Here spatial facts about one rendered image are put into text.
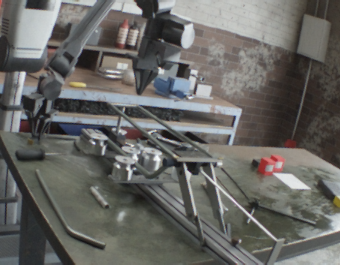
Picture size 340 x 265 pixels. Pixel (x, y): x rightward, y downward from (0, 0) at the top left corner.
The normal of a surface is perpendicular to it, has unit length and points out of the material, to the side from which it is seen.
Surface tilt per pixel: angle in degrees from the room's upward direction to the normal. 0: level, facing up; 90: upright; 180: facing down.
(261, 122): 90
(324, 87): 90
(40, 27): 90
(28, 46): 90
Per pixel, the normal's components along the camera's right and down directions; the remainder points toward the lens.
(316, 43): -0.84, -0.06
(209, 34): 0.50, 0.34
